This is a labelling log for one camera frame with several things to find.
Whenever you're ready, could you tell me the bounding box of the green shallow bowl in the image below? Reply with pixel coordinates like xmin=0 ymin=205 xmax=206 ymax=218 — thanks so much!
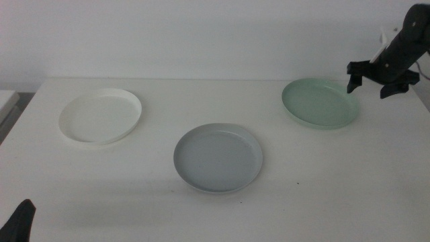
xmin=281 ymin=77 xmax=360 ymax=130

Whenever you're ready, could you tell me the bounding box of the white shallow bowl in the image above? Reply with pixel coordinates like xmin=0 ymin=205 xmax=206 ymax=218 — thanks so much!
xmin=58 ymin=87 xmax=143 ymax=146

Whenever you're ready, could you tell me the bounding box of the grey shallow bowl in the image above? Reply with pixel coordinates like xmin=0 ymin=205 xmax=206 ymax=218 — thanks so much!
xmin=173 ymin=122 xmax=264 ymax=194

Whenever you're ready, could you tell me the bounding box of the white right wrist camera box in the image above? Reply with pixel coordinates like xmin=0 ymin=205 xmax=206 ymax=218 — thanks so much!
xmin=369 ymin=26 xmax=392 ymax=65

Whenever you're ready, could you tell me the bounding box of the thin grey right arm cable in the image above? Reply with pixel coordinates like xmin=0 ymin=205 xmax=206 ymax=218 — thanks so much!
xmin=415 ymin=61 xmax=430 ymax=81

